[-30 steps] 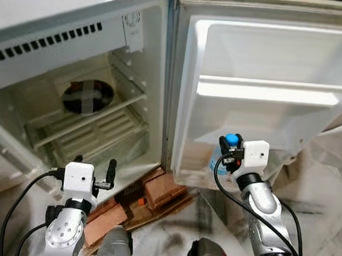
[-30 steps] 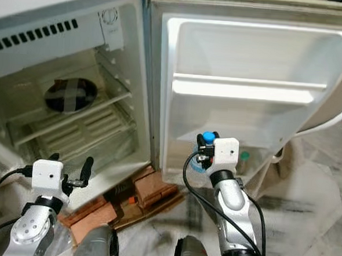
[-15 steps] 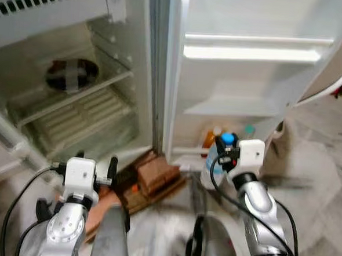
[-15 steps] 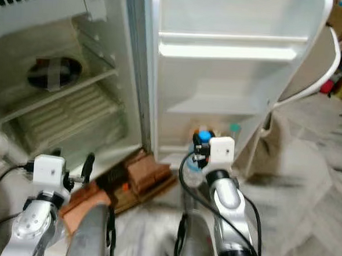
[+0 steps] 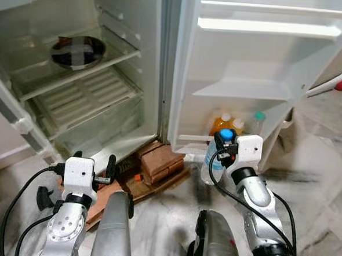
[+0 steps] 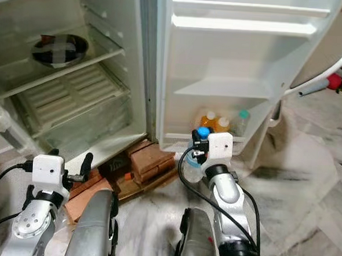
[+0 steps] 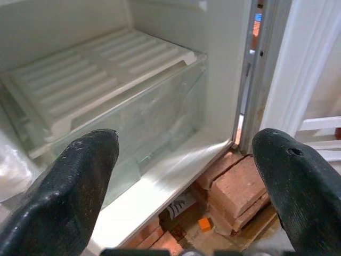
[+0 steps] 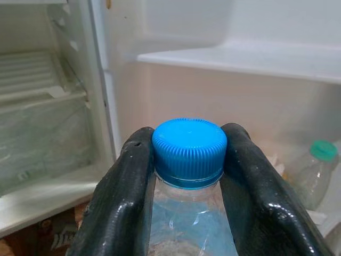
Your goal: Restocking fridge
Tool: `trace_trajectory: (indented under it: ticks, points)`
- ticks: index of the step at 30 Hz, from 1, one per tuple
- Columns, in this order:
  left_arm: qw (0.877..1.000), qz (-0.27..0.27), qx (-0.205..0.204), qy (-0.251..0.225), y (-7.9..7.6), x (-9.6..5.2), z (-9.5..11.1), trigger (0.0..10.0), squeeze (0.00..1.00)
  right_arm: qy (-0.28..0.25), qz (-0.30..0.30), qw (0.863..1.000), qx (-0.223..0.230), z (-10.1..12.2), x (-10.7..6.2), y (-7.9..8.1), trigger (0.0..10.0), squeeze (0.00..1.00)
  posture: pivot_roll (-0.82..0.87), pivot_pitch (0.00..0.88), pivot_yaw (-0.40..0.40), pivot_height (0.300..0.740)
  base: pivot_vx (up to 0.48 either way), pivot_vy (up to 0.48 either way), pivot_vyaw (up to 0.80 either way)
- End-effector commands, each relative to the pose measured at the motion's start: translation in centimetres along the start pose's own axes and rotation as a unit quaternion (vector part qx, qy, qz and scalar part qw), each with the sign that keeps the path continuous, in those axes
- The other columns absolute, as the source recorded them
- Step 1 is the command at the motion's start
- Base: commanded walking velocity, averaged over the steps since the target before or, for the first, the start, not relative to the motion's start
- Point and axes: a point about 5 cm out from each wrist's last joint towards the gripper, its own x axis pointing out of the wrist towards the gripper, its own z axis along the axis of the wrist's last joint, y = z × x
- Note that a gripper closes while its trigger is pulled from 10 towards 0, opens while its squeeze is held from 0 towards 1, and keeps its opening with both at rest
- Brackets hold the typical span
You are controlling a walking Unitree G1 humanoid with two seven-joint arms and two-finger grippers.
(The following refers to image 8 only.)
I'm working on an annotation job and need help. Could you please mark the silver refrigerator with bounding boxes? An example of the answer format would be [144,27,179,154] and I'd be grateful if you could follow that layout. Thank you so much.
[0,0,341,241]

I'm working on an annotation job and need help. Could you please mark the white fridge door shelf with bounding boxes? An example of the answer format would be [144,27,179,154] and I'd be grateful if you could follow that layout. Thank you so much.
[137,39,341,85]

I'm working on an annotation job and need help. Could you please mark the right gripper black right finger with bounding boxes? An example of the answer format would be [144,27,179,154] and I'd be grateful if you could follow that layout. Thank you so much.
[220,122,330,256]

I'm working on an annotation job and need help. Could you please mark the clear bottle green cap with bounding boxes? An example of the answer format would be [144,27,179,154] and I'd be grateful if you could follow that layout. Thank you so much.
[288,140,339,212]

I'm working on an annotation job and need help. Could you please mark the clear bottle blue cap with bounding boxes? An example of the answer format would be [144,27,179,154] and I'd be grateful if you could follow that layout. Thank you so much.
[148,117,240,256]

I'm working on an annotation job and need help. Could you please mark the white ribbed crisper cover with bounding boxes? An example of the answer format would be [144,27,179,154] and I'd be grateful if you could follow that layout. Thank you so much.
[0,50,90,106]

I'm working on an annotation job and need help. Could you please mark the translucent crisper drawer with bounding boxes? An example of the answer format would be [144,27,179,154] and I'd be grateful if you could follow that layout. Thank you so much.
[0,93,94,193]

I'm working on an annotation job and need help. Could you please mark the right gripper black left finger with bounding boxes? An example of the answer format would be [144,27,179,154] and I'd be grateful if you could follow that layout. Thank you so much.
[66,125,157,256]

